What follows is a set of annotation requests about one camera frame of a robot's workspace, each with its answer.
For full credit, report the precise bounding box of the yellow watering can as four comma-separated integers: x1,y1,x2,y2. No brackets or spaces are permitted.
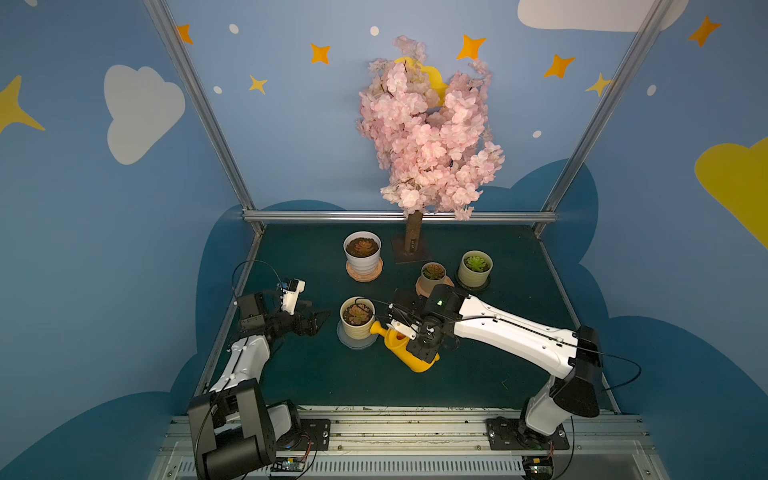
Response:
370,321,440,373

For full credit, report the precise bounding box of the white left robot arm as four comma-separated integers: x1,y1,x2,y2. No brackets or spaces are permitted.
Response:
188,292,330,479

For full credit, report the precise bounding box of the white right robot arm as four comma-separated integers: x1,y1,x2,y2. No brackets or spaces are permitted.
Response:
371,284,603,449

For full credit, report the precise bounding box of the green red succulent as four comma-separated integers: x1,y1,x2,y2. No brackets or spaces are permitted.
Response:
422,263,445,281

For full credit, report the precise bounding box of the pink green rosette succulent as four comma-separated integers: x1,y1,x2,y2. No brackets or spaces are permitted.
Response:
342,303,374,326

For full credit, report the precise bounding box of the bright green succulent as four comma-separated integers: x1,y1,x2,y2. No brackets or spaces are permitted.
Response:
464,255,491,273

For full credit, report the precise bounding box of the red orange succulent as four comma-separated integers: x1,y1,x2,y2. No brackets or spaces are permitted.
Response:
346,237,379,258

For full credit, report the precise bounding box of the small beige pot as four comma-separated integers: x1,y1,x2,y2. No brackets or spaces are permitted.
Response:
417,262,446,297

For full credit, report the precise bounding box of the cream ribbed pot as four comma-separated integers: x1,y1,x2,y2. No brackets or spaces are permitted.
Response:
340,296,375,341

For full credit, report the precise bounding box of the dark round saucer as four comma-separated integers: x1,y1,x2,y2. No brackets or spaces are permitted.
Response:
458,276,491,293

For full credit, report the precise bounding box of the clear faceted saucer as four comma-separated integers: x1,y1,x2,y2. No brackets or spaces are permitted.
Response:
336,321,379,350

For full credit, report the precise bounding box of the pale green ribbed pot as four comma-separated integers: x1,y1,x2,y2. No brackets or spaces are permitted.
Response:
458,250,493,289

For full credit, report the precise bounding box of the pink faceted saucer left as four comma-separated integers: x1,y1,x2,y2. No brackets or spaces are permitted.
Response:
345,257,385,284

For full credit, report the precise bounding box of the brown tree trunk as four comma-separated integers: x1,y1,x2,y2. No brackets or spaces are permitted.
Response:
403,211,423,255

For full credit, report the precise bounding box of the large white pot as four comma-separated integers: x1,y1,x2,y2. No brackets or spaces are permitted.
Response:
343,231,381,275

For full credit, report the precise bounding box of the left circuit board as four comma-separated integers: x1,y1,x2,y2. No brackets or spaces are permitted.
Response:
270,457,307,475

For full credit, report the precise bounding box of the circuit board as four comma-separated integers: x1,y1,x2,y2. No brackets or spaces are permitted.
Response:
522,456,555,480
270,457,307,475

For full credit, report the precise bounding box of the pink blossom tree crown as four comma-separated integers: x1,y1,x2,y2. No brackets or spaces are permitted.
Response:
357,36,505,220

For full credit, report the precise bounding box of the right circuit board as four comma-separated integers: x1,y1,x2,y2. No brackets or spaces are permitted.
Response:
522,456,555,480

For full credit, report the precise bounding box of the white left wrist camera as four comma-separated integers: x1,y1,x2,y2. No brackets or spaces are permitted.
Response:
280,278,306,315

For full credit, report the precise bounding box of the metal tree base plate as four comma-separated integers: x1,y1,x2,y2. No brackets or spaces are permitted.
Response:
391,236,431,264

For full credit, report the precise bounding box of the left side floor rail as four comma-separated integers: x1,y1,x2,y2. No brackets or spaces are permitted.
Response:
194,229,264,396

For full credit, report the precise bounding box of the floor rail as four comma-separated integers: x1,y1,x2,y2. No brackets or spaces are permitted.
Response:
194,229,264,396
538,239,623,415

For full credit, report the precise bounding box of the aluminium back rail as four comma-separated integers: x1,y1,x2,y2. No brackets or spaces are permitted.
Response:
243,210,557,224

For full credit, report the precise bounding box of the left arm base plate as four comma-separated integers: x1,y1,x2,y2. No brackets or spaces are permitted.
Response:
277,419,332,455

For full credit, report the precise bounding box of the aluminium front rail base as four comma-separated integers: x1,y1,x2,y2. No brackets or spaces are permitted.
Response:
146,406,670,480

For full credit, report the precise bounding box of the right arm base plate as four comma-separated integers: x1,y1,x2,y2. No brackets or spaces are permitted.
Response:
485,416,571,451

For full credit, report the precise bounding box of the aluminium frame post right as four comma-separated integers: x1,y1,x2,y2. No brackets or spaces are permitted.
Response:
533,0,674,239

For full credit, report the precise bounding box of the aluminium frame post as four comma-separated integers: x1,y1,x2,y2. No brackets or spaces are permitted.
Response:
533,0,674,239
144,0,265,236

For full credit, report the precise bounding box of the right side floor rail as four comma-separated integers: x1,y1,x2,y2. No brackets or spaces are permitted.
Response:
538,239,623,415

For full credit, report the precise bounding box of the aluminium frame post left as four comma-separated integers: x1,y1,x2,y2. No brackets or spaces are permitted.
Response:
144,0,265,236

